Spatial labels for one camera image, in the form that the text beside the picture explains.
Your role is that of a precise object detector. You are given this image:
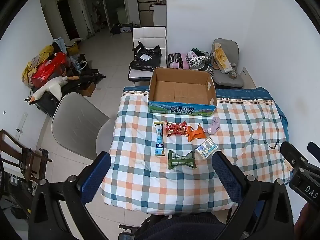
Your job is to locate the yellow cardboard box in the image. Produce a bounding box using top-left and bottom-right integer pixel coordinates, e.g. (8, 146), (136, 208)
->
(66, 38), (83, 53)

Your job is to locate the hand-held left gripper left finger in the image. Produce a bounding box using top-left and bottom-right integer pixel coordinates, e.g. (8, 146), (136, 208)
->
(29, 151), (112, 240)

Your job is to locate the purple sock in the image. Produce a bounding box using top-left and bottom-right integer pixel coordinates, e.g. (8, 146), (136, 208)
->
(203, 117), (221, 135)

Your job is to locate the white leaning panel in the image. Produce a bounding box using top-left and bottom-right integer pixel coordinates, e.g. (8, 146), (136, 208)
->
(241, 67), (257, 88)

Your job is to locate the orange snack packet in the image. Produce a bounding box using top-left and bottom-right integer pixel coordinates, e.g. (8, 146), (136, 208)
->
(187, 124), (207, 142)

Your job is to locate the pink suitcase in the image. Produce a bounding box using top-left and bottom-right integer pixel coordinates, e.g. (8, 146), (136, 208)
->
(167, 52), (192, 69)

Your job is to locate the white cabinet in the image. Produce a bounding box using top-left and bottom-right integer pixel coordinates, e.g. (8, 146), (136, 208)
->
(153, 2), (167, 27)

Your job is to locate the black bag pile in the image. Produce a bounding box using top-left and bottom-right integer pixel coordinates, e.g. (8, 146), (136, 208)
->
(65, 67), (107, 90)

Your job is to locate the red plastic bag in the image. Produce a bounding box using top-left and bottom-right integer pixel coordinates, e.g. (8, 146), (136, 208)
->
(31, 52), (68, 87)

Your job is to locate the small cardboard box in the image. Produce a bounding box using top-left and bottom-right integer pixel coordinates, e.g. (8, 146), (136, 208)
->
(81, 81), (97, 97)

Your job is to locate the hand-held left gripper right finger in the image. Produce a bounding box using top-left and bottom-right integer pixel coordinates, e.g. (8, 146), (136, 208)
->
(212, 151), (295, 240)

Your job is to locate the person's right forearm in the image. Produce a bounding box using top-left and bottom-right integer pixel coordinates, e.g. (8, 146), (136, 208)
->
(294, 202), (320, 240)

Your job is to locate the grey upholstered chair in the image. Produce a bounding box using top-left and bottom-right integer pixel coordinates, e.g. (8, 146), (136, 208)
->
(210, 38), (244, 89)

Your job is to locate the white padded chair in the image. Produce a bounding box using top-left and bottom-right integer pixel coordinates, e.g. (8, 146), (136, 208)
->
(128, 26), (167, 83)

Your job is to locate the black suitcase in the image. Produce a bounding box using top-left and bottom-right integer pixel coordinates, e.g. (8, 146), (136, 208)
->
(31, 90), (63, 117)

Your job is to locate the wooden chair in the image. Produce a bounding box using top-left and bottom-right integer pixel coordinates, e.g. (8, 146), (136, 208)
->
(0, 129), (53, 180)

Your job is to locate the plaid blanket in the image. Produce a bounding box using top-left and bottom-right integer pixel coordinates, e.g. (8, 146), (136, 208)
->
(100, 94), (292, 214)

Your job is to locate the blue tube snack packet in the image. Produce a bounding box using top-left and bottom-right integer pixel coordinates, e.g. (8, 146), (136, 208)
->
(154, 121), (165, 156)

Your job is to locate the white blue milk carton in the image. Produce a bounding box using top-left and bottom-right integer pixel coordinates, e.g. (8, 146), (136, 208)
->
(195, 137), (218, 159)

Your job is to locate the red snack packet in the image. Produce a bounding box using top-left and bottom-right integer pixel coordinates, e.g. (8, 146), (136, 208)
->
(165, 120), (188, 137)

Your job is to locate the green snack packet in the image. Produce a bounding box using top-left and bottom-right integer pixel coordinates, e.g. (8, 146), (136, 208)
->
(167, 150), (196, 170)

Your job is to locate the black plastic bag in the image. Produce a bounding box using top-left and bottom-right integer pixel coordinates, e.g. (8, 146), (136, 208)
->
(129, 41), (162, 72)

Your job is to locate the yellow snack package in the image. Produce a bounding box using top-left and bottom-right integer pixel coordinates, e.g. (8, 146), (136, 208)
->
(212, 44), (232, 74)

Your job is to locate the yellow cloth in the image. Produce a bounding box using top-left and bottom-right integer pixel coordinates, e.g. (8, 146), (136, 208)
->
(22, 45), (54, 83)

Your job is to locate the light blue cloth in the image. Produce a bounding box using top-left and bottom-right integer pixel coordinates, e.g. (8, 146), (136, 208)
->
(52, 37), (67, 53)

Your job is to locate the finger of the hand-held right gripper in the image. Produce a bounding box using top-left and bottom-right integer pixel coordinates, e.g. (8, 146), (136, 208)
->
(307, 142), (320, 159)
(280, 141), (308, 172)

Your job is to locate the patterned tote bag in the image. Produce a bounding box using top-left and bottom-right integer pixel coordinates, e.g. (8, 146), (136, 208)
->
(185, 49), (213, 70)

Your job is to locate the white goose plush toy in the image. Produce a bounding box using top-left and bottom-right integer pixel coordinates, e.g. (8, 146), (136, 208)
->
(30, 76), (79, 103)

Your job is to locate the grey shell chair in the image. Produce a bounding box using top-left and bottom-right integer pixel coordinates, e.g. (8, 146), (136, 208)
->
(51, 92), (117, 160)

